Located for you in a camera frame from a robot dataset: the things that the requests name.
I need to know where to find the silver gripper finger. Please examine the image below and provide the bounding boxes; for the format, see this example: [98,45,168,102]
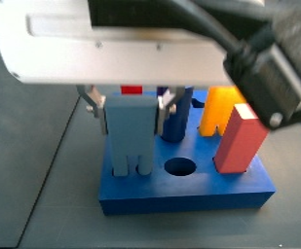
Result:
[157,87,185,135]
[76,85,109,134]

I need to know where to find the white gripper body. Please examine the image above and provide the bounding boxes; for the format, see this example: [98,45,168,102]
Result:
[0,0,229,87]

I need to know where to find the light blue two-legged peg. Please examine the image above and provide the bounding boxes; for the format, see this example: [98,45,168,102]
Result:
[105,95,158,177]

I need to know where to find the blue shape-sorting board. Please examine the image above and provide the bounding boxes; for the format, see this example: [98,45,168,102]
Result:
[98,89,276,216]

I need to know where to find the red hexagonal peg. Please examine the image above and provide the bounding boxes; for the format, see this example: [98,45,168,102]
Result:
[121,86,142,94]

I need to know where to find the dark blue cylinder peg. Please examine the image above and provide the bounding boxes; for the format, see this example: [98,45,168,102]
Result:
[161,88,193,143]

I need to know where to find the yellow arch-notched peg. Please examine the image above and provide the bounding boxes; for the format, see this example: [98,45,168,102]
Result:
[198,86,247,136]

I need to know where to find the salmon red rectangular peg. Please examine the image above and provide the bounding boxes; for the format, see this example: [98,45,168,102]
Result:
[214,103,269,174]

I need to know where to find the black camera cable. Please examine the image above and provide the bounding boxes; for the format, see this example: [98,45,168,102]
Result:
[86,0,280,53]

